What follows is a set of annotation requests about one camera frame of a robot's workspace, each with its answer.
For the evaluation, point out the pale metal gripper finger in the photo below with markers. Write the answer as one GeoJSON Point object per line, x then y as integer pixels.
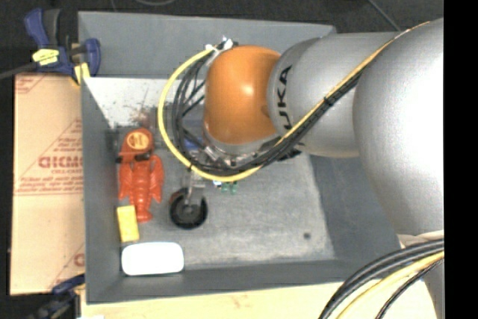
{"type": "Point", "coordinates": [187, 194]}
{"type": "Point", "coordinates": [198, 190]}

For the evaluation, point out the orange toy lobster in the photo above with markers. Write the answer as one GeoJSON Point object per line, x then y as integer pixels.
{"type": "Point", "coordinates": [141, 185]}

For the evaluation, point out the yellow rectangular block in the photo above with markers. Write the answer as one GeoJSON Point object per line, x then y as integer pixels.
{"type": "Point", "coordinates": [127, 223]}

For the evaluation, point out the grey metal bin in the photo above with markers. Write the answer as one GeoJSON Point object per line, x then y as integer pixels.
{"type": "Point", "coordinates": [261, 220]}

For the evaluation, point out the white rounded flat pad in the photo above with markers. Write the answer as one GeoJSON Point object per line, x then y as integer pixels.
{"type": "Point", "coordinates": [152, 258]}

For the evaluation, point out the brown cardboard board red print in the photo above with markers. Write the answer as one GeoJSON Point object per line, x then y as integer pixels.
{"type": "Point", "coordinates": [45, 168]}

